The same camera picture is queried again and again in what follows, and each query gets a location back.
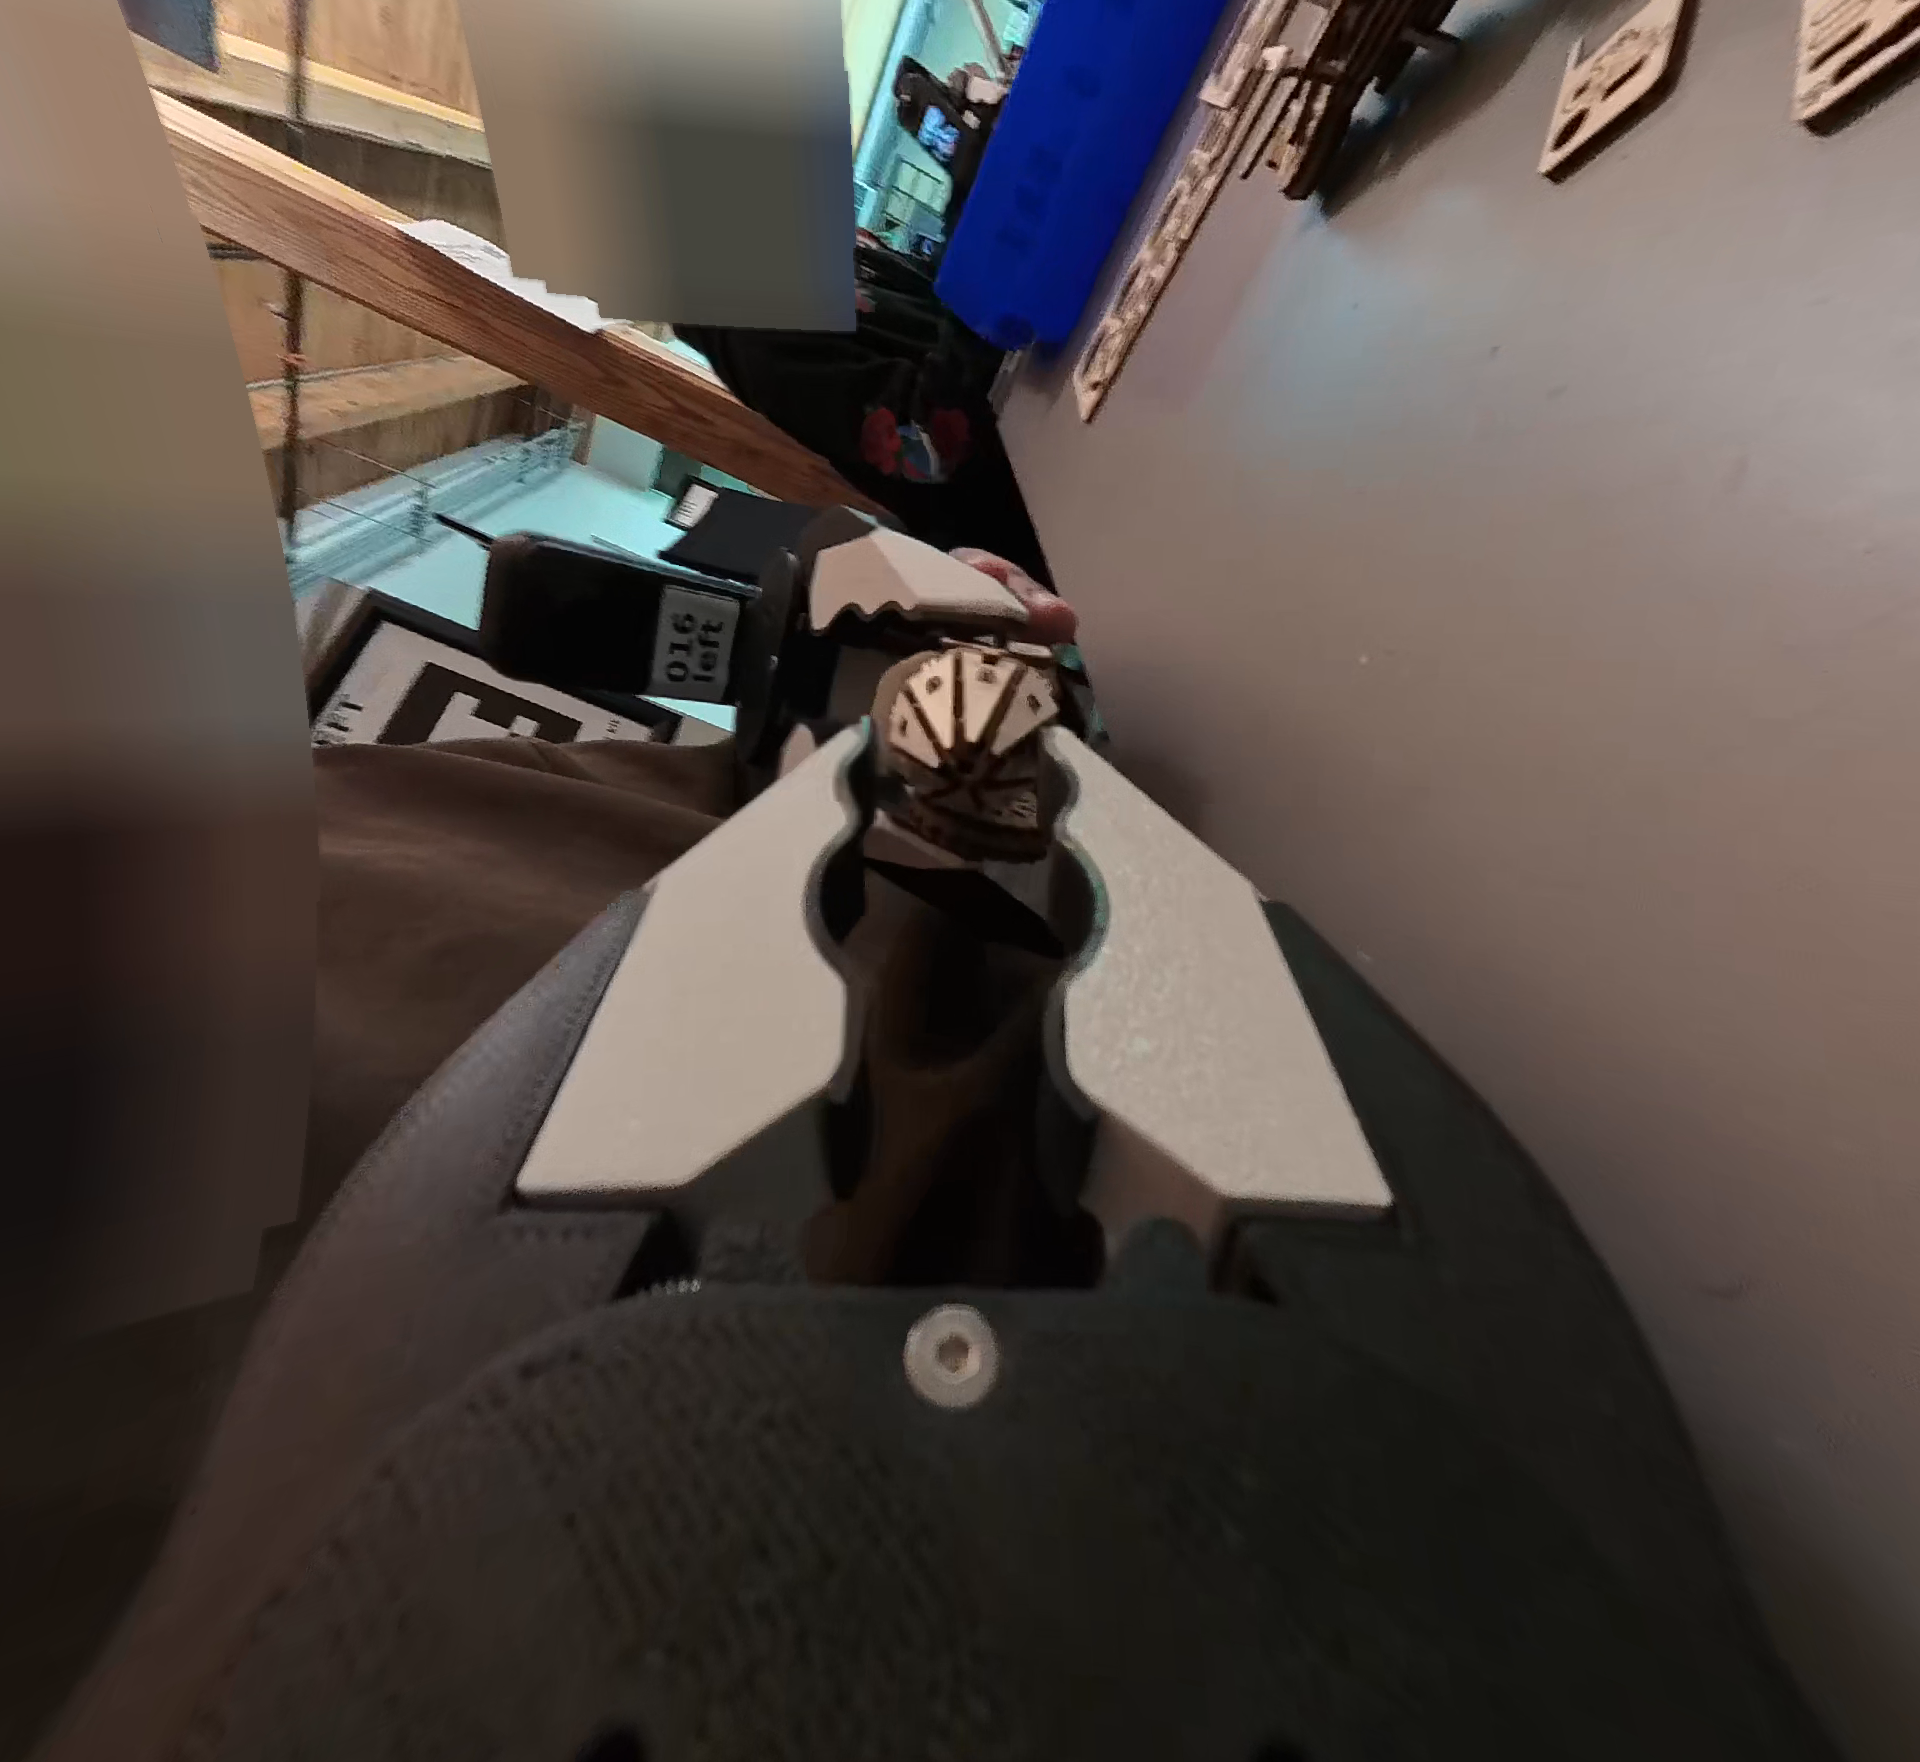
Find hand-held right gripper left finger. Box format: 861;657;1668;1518
514;720;880;1212

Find wooden sheet with rectangular cutouts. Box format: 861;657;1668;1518
1073;36;1292;425

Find person's left hand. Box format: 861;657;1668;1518
952;546;1080;645

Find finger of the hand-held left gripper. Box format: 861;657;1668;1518
806;507;1040;635

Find wooden edged table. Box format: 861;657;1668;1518
150;86;909;527

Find small wooden grid card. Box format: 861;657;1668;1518
1537;0;1707;181

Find small wooden model seat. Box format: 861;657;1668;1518
874;642;1078;872

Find white printed sign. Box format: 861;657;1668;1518
304;588;741;755

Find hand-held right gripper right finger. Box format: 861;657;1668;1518
1046;728;1399;1258

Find grey desk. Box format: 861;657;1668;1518
991;0;1920;1762

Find large wooden model assembly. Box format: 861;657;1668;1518
1242;0;1568;203

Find plywood cabinet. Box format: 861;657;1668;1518
135;0;518;504

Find plastic storage bin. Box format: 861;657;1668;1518
934;0;1281;354

